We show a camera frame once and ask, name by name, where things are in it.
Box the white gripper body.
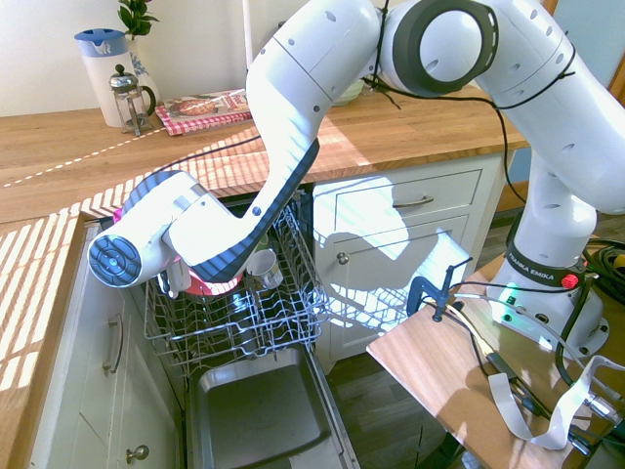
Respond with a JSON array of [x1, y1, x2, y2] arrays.
[[158, 257, 193, 301]]

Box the pink plastic plate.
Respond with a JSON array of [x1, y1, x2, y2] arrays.
[[184, 267, 245, 299]]

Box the grey dishwasher door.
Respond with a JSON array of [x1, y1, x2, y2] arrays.
[[184, 345, 361, 469]]

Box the small white mug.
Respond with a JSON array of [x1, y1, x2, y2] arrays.
[[245, 248, 285, 290]]

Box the red checked book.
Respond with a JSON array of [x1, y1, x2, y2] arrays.
[[154, 104, 256, 138]]

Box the pizza cover cookbook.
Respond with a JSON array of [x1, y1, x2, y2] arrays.
[[162, 89, 253, 121]]

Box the glass French press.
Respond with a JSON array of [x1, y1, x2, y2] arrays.
[[107, 64, 158, 138]]

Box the white floral vase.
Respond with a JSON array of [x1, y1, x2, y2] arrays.
[[126, 36, 161, 105]]

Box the white water filter jug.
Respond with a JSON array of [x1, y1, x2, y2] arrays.
[[73, 27, 144, 129]]

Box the black blue bar clamp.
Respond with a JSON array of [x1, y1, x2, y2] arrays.
[[406, 256, 476, 322]]

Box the tall white candle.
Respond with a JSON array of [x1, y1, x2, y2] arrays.
[[241, 0, 254, 70]]

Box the green leafy plant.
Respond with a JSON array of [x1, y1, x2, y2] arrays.
[[117, 0, 160, 41]]

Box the small black adapter box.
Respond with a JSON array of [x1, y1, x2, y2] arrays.
[[486, 350, 522, 381]]

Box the blue door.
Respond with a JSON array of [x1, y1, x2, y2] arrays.
[[549, 0, 625, 102]]

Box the metal cabinet bar handle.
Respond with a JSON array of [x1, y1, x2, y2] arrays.
[[101, 313, 125, 375]]

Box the grey wire dishwasher rack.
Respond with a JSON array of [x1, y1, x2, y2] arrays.
[[143, 193, 329, 378]]

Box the metal drawer handle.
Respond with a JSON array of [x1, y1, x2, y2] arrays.
[[392, 195, 436, 212]]

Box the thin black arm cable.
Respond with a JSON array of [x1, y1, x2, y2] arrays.
[[156, 0, 578, 217]]

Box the white flat ribbon cable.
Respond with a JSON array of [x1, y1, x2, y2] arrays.
[[487, 354, 625, 450]]

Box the coiled black cable bundle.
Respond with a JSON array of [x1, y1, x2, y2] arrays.
[[582, 236, 625, 305]]

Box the silver cable connector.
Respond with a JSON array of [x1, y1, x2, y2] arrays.
[[582, 392, 625, 422]]

